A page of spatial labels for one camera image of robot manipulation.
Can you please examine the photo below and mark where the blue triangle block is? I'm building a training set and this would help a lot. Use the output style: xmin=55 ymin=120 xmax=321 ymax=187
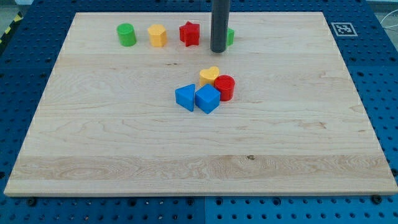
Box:
xmin=175 ymin=84 xmax=195 ymax=112

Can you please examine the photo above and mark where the blue cube block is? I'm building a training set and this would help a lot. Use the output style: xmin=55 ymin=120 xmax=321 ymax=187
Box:
xmin=195 ymin=84 xmax=221 ymax=114

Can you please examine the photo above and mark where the yellow heart block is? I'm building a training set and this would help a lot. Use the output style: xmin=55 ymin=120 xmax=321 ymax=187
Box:
xmin=199 ymin=66 xmax=220 ymax=86

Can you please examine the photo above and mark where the red star block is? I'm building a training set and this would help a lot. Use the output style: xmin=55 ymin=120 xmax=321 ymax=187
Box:
xmin=179 ymin=21 xmax=200 ymax=47

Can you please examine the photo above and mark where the green cylinder block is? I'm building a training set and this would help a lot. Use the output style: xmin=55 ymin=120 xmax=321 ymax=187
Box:
xmin=116 ymin=23 xmax=136 ymax=47

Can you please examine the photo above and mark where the yellow hexagon block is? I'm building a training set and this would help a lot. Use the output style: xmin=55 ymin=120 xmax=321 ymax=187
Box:
xmin=147 ymin=24 xmax=167 ymax=47

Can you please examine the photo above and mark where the white fiducial marker tag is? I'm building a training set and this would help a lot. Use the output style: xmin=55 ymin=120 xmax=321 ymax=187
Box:
xmin=331 ymin=22 xmax=358 ymax=37

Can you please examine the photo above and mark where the green star block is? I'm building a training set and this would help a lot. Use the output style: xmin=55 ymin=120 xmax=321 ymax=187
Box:
xmin=226 ymin=28 xmax=234 ymax=46

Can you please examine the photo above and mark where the red cylinder block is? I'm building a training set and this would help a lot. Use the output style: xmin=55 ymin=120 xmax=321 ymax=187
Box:
xmin=214 ymin=75 xmax=236 ymax=101

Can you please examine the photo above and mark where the yellow black hazard tape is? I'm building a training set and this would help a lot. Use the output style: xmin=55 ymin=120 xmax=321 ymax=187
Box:
xmin=1 ymin=11 xmax=24 ymax=47

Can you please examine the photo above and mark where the white cable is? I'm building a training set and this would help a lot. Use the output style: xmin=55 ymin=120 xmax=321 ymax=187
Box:
xmin=379 ymin=9 xmax=398 ymax=30

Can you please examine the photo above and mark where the light wooden board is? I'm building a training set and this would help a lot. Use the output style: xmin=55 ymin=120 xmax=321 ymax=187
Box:
xmin=4 ymin=12 xmax=397 ymax=197

